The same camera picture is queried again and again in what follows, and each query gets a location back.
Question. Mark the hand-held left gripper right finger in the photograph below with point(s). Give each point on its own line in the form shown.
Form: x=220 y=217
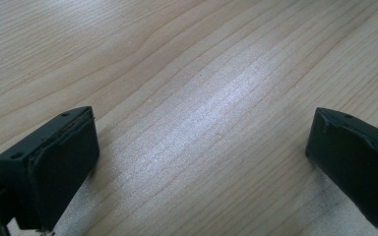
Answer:
x=357 y=164

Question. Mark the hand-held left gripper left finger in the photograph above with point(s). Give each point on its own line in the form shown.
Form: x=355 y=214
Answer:
x=52 y=170

